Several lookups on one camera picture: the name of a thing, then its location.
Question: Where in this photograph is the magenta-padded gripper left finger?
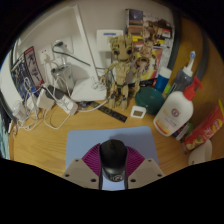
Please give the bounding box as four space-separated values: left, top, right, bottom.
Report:
61 143 103 190

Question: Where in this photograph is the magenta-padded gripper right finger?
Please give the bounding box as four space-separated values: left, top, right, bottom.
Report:
124 144 166 190

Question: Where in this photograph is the black computer mouse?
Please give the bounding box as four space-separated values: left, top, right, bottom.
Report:
98 138 129 184

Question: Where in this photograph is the light blue mouse pad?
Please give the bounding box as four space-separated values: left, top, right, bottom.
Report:
64 125 160 192

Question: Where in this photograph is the small white clock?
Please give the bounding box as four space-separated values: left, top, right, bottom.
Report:
129 105 145 120

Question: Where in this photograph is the white lotion bottle red pump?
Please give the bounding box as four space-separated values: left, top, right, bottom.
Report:
152 76 204 138

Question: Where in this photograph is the black ruler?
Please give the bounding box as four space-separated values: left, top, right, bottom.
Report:
84 101 129 124

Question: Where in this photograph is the white power strip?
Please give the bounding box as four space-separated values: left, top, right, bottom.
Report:
53 93 80 116

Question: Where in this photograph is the round green tin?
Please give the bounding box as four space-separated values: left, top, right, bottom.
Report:
134 86 166 116

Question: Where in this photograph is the red chips can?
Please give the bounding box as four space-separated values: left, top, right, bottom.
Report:
183 99 224 152

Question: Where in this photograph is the white charger block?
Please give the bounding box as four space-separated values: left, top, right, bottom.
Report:
35 90 56 111

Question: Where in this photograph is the clear plastic cup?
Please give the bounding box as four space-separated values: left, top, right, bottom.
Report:
11 99 30 123

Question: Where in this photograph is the blue capped bottle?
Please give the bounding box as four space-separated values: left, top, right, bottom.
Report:
153 66 173 94

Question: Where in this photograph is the spray bottle blue tip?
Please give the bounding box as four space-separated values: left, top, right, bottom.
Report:
172 50 198 95

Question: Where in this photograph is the small brown tree figure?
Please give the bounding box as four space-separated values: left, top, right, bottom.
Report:
134 42 158 82

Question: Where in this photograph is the blue robot model kit box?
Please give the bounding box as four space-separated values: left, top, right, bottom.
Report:
9 45 45 98

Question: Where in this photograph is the colourful printed box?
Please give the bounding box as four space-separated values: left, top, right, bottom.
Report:
125 8 175 82

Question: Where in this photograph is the white cable tangle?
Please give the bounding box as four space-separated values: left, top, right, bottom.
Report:
13 74 111 132

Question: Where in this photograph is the white wall socket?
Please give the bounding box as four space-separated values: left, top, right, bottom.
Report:
37 45 55 66
52 35 75 57

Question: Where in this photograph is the grey metal shelf frame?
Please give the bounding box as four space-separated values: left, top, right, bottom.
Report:
166 9 211 83

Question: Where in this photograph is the white wall panel box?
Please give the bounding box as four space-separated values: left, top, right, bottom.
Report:
96 28 125 52

